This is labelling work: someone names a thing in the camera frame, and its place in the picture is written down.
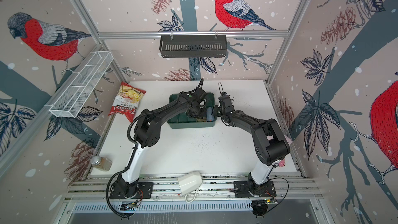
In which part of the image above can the white wire mesh basket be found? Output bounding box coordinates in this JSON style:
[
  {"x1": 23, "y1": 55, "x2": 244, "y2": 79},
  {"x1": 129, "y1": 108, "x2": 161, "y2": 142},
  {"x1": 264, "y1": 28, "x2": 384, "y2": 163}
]
[{"x1": 49, "y1": 51, "x2": 114, "y2": 118}]

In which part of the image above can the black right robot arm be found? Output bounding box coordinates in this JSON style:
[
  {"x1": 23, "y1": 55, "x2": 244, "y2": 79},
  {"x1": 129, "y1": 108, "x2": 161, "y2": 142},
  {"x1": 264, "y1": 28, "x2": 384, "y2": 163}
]
[{"x1": 213, "y1": 92, "x2": 290, "y2": 196}]

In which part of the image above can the glass jar with lid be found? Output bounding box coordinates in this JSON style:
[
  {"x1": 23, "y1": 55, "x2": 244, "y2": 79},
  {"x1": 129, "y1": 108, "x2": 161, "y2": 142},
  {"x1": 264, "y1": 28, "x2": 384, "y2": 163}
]
[{"x1": 90, "y1": 156, "x2": 112, "y2": 172}]

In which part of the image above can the grey rolled item in tray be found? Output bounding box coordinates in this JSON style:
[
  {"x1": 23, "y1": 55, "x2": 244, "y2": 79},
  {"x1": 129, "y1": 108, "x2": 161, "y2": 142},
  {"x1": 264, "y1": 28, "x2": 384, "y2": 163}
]
[{"x1": 206, "y1": 107, "x2": 215, "y2": 122}]

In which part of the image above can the black hanging basket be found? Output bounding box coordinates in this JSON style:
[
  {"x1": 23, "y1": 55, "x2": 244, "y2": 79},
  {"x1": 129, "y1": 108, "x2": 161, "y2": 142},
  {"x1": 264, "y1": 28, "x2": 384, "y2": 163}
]
[{"x1": 159, "y1": 35, "x2": 228, "y2": 58}]

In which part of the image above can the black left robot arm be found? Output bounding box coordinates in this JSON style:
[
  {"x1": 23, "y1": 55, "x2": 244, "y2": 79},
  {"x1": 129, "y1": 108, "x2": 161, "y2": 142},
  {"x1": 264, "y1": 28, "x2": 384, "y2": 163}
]
[{"x1": 114, "y1": 87, "x2": 207, "y2": 197}]

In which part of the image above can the black left base cable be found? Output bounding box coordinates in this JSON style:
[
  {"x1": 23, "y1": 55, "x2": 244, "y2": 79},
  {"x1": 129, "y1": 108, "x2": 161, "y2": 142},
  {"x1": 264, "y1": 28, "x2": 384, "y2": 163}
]
[{"x1": 105, "y1": 169, "x2": 137, "y2": 219}]

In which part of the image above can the black right base cable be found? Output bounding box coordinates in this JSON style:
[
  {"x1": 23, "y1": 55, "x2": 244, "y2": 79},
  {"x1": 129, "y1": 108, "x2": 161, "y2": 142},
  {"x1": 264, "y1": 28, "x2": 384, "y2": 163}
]
[{"x1": 261, "y1": 175, "x2": 290, "y2": 209}]

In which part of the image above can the green compartment tray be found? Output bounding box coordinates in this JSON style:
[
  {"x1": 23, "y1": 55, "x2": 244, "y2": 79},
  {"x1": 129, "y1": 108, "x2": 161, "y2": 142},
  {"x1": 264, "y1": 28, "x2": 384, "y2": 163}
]
[{"x1": 167, "y1": 92, "x2": 217, "y2": 129}]

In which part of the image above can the red chips bag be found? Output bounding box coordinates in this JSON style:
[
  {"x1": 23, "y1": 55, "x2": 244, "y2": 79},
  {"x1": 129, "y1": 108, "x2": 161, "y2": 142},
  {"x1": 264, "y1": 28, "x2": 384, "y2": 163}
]
[{"x1": 109, "y1": 82, "x2": 146, "y2": 122}]

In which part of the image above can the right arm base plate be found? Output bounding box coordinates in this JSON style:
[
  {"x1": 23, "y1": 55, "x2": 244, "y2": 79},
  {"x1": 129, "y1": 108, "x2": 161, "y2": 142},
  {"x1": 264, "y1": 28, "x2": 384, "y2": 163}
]
[{"x1": 231, "y1": 180, "x2": 277, "y2": 198}]

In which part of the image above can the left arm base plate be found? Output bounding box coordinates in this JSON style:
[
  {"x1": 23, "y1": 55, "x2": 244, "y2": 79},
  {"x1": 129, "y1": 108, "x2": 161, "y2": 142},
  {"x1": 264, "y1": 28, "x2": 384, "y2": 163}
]
[{"x1": 109, "y1": 180, "x2": 154, "y2": 200}]

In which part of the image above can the white overhead camera box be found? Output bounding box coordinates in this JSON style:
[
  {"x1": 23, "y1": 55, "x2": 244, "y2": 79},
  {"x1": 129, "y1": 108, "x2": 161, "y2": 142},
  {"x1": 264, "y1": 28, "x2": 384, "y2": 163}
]
[{"x1": 177, "y1": 171, "x2": 203, "y2": 197}]

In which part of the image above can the pink pig toy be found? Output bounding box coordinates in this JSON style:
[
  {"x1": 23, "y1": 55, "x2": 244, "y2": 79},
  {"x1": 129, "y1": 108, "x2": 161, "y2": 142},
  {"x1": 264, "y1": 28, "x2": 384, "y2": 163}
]
[{"x1": 278, "y1": 159, "x2": 285, "y2": 167}]

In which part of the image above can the black base cable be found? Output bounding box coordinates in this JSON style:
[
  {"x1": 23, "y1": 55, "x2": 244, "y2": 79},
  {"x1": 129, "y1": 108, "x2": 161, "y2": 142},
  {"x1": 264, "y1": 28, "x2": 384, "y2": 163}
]
[
  {"x1": 261, "y1": 175, "x2": 290, "y2": 209},
  {"x1": 105, "y1": 169, "x2": 137, "y2": 219}
]

